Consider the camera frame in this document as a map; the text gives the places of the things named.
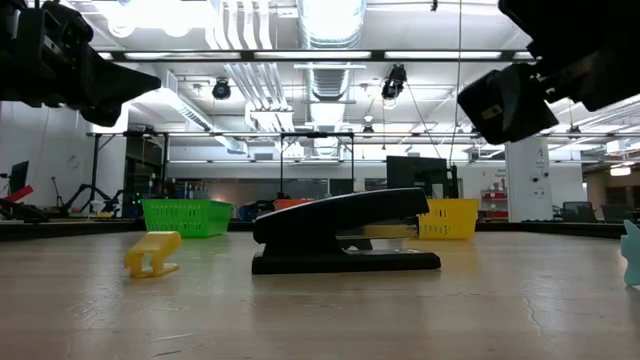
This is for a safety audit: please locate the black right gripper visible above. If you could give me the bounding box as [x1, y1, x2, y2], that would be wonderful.
[456, 0, 640, 147]

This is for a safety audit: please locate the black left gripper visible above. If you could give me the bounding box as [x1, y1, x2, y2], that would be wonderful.
[0, 0, 163, 128]

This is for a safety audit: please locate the green staple remover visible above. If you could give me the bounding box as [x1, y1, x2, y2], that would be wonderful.
[620, 219, 640, 287]

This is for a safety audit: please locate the yellow staple remover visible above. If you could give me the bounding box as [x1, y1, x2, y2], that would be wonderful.
[123, 230, 183, 279]

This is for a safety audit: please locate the black stapler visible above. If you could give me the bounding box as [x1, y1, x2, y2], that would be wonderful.
[251, 187, 442, 276]

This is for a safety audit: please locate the white building column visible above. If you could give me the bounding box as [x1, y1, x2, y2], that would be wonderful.
[504, 135, 554, 223]

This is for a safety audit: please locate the red storage shelf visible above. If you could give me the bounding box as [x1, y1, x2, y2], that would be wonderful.
[480, 188, 509, 222]

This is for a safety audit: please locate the black round hanging lamp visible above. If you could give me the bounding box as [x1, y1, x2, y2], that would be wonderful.
[211, 77, 233, 101]

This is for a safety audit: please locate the black background monitor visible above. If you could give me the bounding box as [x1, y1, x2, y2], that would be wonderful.
[386, 155, 449, 200]

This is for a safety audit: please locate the small black monitor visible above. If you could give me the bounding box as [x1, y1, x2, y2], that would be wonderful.
[8, 160, 31, 194]

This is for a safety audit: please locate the yellow plastic basket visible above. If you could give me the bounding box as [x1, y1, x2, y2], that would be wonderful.
[417, 198, 480, 241]

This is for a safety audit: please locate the black overhead rig bar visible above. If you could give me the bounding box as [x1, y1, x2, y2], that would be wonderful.
[92, 48, 541, 63]

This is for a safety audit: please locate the green plastic basket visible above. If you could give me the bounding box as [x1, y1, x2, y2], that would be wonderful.
[140, 198, 235, 239]

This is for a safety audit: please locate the red plastic basket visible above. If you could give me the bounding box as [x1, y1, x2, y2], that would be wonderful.
[272, 197, 314, 212]

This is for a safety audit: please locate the black overhead camera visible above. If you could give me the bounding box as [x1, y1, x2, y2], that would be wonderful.
[380, 63, 408, 101]

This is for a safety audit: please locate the black background rig frame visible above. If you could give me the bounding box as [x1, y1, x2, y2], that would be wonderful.
[88, 129, 357, 201]

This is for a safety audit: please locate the silver ventilation duct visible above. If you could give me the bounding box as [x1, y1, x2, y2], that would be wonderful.
[297, 0, 367, 159]

